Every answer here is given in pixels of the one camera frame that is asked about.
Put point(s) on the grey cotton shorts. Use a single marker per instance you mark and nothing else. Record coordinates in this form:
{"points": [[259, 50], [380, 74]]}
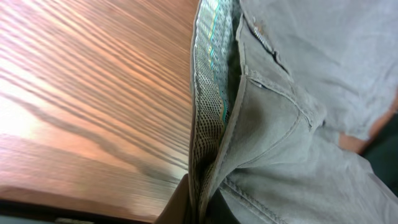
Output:
{"points": [[274, 85]]}

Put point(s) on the black shorts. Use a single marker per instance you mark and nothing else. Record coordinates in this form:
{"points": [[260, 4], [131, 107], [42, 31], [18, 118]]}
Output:
{"points": [[382, 154]]}

